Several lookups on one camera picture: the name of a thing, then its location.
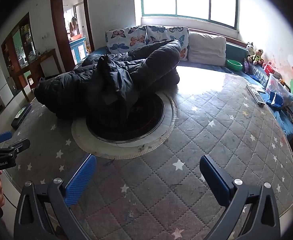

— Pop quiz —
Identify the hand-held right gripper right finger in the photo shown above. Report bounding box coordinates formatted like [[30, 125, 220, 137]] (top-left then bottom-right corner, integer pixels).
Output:
[[199, 155, 282, 240]]

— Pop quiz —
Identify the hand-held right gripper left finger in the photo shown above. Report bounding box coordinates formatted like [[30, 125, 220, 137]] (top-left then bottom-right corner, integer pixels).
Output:
[[14, 154, 97, 240]]

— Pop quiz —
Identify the black puffer jacket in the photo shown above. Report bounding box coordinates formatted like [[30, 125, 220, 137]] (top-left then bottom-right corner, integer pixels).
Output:
[[34, 39, 181, 121]]

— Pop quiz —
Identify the black flat device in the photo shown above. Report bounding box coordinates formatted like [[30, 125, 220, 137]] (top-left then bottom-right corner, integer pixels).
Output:
[[11, 104, 32, 128]]

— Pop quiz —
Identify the white refrigerator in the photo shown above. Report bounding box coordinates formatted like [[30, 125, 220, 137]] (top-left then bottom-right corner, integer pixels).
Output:
[[0, 62, 14, 110]]

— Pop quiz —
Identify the round black heating plate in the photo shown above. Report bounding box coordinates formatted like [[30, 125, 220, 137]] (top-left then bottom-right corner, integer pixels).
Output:
[[86, 93, 166, 142]]

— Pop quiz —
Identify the wooden display cabinet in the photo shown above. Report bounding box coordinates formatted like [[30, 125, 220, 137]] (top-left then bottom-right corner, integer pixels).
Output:
[[1, 12, 37, 90]]

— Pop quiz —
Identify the white remote control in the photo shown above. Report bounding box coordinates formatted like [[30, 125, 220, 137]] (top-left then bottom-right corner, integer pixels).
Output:
[[246, 83, 265, 106]]

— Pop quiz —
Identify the blue plastic holder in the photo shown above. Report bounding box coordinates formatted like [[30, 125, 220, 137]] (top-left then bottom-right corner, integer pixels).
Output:
[[266, 91, 284, 108]]

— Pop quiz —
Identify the clear plastic storage box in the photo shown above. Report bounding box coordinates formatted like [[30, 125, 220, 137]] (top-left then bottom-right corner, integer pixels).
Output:
[[265, 74, 293, 105]]

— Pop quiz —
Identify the blue cabinet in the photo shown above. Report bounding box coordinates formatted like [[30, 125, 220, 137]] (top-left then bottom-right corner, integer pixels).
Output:
[[70, 36, 87, 60]]

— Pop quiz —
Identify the green plastic basin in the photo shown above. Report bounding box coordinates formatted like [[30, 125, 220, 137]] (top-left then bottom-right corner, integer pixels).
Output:
[[226, 59, 244, 72]]

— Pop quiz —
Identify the red box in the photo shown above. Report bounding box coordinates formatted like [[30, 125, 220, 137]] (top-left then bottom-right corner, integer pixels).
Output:
[[263, 64, 277, 77]]

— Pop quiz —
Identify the bear plush toy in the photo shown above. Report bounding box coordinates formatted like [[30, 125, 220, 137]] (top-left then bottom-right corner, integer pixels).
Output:
[[248, 49, 264, 66]]

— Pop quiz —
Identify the white pillow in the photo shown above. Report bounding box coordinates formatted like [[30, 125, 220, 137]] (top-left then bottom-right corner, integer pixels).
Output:
[[188, 32, 227, 67]]

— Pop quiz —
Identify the butterfly print pillow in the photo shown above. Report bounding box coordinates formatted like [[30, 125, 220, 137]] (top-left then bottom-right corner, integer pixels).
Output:
[[105, 26, 147, 55], [146, 25, 189, 61]]

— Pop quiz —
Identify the green framed window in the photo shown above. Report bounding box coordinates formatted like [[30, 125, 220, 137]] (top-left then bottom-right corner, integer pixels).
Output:
[[140, 0, 239, 29]]

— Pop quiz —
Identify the brown wooden door frame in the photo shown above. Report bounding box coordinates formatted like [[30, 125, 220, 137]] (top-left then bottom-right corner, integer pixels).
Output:
[[50, 0, 95, 67]]

